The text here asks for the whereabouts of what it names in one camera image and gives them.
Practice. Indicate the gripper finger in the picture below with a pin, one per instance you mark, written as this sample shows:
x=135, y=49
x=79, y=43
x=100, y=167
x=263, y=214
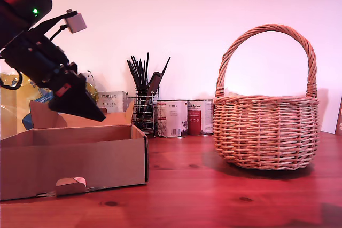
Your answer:
x=77, y=102

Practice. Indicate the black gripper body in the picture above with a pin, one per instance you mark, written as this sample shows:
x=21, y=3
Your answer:
x=50, y=70

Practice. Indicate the brown cardboard box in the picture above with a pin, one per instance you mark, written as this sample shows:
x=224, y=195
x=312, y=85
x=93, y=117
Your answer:
x=80, y=164

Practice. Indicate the white Porlex box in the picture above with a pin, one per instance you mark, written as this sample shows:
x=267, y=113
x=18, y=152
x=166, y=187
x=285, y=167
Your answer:
x=109, y=100

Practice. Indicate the woven wicker basket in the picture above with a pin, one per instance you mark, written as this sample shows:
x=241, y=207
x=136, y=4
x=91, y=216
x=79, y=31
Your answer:
x=267, y=137

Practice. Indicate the yellow paper towel pack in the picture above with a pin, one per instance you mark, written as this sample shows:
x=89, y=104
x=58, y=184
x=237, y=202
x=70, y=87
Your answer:
x=92, y=92

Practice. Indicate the black chopstick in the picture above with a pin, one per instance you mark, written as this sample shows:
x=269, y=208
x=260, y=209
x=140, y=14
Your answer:
x=135, y=69
x=140, y=73
x=164, y=69
x=132, y=74
x=147, y=67

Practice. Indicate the dark brown wooden utensil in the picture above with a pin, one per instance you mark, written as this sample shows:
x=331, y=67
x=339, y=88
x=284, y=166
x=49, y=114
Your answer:
x=155, y=81

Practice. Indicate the white label tin can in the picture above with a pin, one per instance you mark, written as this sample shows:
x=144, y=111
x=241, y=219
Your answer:
x=173, y=118

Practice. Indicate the red label tin can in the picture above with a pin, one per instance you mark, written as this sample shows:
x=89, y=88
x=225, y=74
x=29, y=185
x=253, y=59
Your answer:
x=197, y=121

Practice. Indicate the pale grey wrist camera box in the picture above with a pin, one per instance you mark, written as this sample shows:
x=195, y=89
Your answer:
x=76, y=22

